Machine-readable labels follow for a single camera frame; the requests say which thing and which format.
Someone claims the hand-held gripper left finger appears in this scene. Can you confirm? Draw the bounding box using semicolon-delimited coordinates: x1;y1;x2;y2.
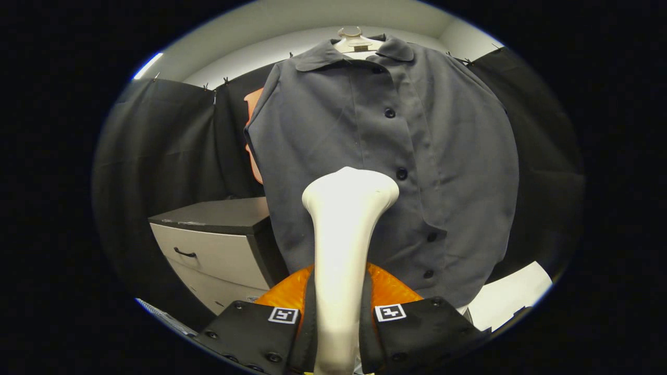
193;264;317;375

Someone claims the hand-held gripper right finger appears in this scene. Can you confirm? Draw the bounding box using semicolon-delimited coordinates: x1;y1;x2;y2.
357;261;491;374

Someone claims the white garment steamer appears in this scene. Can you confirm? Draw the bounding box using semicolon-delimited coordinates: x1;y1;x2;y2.
302;167;400;375

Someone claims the grey button-up shirt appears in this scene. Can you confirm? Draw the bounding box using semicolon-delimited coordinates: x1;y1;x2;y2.
244;34;520;308

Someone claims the grey cabinet with dark top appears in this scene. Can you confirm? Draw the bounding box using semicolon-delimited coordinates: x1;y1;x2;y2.
149;197;290;316

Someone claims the grey ribbed hose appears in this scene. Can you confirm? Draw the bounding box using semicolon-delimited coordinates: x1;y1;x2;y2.
134;298;199;336

